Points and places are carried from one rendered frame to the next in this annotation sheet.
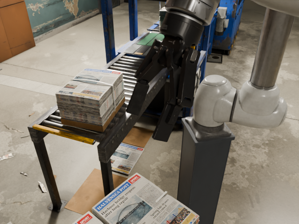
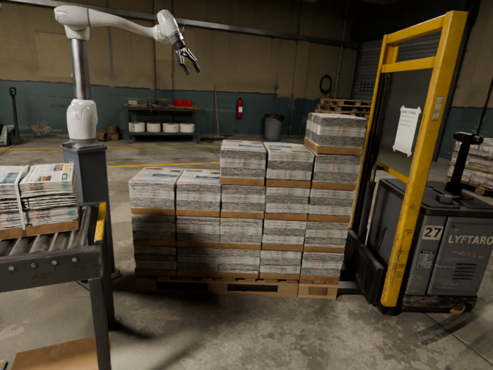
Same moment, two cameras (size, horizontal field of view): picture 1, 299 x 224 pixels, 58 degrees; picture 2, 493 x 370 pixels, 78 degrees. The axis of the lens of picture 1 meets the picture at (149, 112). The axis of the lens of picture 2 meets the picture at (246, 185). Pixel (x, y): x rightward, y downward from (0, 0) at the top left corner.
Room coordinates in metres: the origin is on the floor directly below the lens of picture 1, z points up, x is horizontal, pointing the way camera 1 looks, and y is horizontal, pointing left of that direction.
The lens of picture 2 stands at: (1.68, 1.88, 1.42)
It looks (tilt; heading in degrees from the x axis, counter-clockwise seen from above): 18 degrees down; 226
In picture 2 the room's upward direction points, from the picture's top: 4 degrees clockwise
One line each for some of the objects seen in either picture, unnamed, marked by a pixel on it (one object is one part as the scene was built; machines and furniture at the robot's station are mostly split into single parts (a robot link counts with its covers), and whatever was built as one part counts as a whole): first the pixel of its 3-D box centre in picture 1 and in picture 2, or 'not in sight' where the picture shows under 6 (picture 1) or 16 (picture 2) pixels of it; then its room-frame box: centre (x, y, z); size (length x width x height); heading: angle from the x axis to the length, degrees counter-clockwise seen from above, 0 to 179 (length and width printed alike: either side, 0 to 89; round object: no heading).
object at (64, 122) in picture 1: (87, 118); (59, 214); (1.41, 0.39, 0.83); 0.29 x 0.16 x 0.04; 73
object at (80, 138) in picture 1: (62, 134); (101, 220); (1.27, 0.52, 0.81); 0.43 x 0.03 x 0.02; 69
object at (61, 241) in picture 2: (78, 125); (66, 230); (1.40, 0.45, 0.77); 0.47 x 0.05 x 0.05; 69
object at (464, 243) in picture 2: not in sight; (422, 241); (-0.76, 1.32, 0.40); 0.69 x 0.55 x 0.80; 49
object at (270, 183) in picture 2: not in sight; (284, 175); (0.07, 0.59, 0.86); 0.38 x 0.29 x 0.04; 49
